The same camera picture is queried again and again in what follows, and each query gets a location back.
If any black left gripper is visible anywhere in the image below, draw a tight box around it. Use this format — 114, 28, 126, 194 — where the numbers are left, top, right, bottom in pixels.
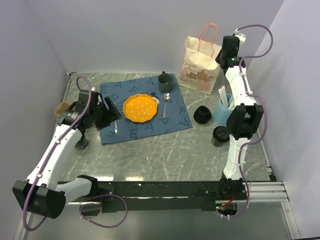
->
89, 96, 123, 131

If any cream paper gift bag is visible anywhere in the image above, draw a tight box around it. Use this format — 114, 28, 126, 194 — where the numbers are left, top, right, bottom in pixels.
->
178, 23, 222, 94

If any brown cardboard cup carrier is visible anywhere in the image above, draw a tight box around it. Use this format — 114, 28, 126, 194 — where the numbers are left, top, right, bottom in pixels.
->
54, 101, 75, 118

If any dark translucent coffee cup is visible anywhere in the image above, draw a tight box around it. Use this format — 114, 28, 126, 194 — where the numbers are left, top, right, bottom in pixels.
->
211, 136, 230, 147

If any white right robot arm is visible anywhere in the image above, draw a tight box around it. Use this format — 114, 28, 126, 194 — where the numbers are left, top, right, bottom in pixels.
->
215, 30, 264, 182

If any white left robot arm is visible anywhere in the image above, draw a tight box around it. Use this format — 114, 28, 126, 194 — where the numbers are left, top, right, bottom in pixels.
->
12, 90, 122, 219

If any silver fork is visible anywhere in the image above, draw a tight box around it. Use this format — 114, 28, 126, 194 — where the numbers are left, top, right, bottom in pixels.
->
114, 120, 119, 135

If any orange dotted plate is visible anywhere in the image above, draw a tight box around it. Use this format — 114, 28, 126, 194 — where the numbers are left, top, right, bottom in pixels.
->
122, 93, 158, 123

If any white wrapped straw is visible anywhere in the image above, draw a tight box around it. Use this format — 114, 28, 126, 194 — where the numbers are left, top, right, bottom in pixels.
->
218, 85, 229, 109
228, 95, 235, 110

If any bear figure coaster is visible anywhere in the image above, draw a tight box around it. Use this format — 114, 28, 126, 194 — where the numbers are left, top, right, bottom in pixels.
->
150, 92, 160, 105

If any silver spoon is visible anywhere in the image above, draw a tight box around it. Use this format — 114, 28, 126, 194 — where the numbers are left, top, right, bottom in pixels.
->
162, 92, 171, 119

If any light blue straw cup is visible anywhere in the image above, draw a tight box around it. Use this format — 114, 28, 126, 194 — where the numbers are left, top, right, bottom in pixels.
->
213, 99, 232, 127

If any blue letter placemat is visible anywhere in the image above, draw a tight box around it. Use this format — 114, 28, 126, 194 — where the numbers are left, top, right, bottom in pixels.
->
100, 73, 193, 145

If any dark green mug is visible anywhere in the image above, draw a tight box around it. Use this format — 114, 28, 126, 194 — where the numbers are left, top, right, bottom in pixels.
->
157, 71, 174, 93

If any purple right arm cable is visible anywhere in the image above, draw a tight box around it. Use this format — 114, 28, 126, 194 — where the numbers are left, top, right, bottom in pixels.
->
234, 24, 274, 216

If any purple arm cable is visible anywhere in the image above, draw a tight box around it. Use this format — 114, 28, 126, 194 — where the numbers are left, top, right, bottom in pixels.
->
22, 75, 91, 232
234, 24, 274, 216

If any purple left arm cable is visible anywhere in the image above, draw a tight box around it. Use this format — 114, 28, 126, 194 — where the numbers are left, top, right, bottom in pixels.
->
22, 75, 91, 232

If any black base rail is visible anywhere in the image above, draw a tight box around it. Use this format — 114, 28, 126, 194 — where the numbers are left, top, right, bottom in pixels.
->
68, 180, 248, 214

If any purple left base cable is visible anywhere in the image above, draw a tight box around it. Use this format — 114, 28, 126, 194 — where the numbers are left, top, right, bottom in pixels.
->
79, 194, 129, 229

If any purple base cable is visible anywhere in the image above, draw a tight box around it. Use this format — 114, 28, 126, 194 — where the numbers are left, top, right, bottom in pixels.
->
219, 187, 251, 221
79, 194, 129, 229

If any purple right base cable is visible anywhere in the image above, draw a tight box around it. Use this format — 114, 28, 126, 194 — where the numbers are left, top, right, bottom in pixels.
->
219, 187, 251, 221

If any aluminium frame rail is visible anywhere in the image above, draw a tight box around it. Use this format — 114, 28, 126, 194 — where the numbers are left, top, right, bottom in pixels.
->
249, 181, 289, 202

